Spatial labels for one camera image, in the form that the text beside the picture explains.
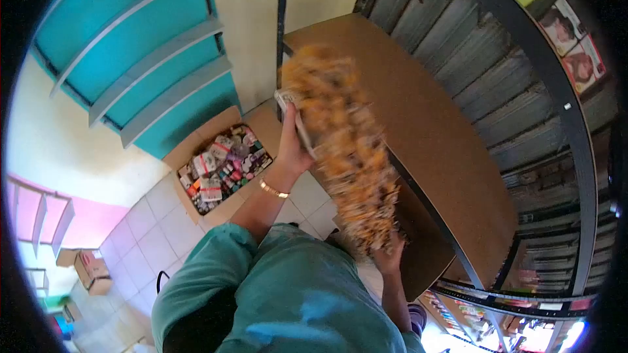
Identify orange curly hair packet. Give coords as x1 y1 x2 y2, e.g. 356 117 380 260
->
274 43 409 261

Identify pink wall shelf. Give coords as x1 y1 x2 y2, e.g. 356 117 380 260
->
7 176 129 259

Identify person's right fingers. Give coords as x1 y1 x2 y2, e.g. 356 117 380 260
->
389 231 408 261

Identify teal wall shelf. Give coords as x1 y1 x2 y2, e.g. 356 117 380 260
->
29 0 242 160

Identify person's body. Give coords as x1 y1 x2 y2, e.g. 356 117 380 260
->
151 223 427 353

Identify black metal shop shelf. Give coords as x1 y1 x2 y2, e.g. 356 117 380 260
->
276 0 620 353

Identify cardboard box of cosmetics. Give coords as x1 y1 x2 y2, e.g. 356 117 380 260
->
162 105 286 229

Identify person's left hand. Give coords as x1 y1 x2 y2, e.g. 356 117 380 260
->
267 103 316 187

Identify small red-printed cardboard box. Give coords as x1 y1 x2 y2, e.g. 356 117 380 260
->
56 248 114 297

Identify person's right hand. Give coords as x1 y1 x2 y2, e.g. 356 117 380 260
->
370 231 408 276

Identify person's left thumb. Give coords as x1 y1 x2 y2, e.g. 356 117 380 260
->
284 103 300 142

